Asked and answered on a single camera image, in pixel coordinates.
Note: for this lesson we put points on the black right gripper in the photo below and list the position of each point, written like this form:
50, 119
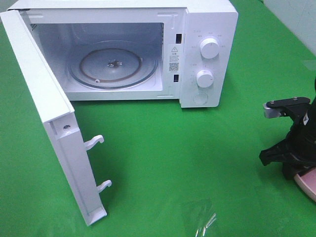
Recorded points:
298, 151

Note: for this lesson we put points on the pink plate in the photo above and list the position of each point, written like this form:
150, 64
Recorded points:
307, 183

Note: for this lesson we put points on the white microwave door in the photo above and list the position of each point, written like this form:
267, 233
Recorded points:
57, 116

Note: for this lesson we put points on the clear tape patch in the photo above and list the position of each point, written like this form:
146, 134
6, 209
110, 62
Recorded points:
199, 218

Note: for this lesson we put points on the round microwave door button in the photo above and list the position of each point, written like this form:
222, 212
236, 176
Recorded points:
200, 98

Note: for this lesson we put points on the green table mat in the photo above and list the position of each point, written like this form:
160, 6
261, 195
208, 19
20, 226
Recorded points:
158, 155

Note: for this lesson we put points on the lower white microwave knob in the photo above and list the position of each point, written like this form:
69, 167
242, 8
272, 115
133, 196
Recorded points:
204, 78

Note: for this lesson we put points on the white microwave knob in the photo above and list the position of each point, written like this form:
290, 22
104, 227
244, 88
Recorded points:
209, 48
204, 78

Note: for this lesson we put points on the upper white microwave knob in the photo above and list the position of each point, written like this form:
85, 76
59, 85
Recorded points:
209, 48

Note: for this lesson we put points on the white microwave oven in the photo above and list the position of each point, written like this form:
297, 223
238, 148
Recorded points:
178, 26

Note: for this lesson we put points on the glass microwave turntable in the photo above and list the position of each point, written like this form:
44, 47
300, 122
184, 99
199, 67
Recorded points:
113, 64

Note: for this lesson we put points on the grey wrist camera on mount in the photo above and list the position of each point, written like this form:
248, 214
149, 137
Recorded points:
293, 107

